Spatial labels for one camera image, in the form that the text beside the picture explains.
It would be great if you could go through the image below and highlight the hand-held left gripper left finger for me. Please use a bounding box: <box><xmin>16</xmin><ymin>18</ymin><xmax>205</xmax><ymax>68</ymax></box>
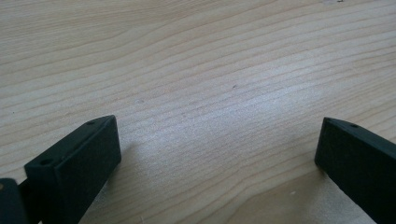
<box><xmin>23</xmin><ymin>114</ymin><xmax>122</xmax><ymax>224</ymax></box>

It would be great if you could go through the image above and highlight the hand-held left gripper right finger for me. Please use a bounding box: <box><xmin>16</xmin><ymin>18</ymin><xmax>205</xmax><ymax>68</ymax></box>
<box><xmin>314</xmin><ymin>117</ymin><xmax>396</xmax><ymax>224</ymax></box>

